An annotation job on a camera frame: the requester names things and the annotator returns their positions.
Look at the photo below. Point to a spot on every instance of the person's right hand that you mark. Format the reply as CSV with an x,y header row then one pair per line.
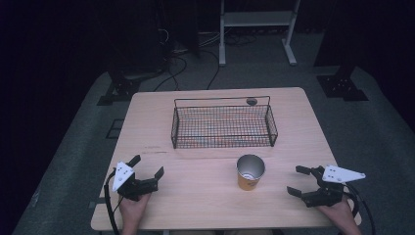
x,y
341,212

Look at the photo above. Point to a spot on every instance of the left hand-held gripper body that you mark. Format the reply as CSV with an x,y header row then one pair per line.
x,y
130,187

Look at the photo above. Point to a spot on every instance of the orange paper cup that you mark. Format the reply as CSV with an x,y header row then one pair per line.
x,y
248,182

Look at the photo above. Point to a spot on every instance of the dark round disc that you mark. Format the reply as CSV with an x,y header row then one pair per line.
x,y
251,101

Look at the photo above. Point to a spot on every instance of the white metal stand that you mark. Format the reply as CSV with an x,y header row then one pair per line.
x,y
257,18

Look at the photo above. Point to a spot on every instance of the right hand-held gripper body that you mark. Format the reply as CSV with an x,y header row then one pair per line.
x,y
328,196

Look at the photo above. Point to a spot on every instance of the person's left hand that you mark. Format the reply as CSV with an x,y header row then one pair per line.
x,y
133,210

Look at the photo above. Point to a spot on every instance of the black stand base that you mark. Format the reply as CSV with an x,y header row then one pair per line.
x,y
122,89
341,86

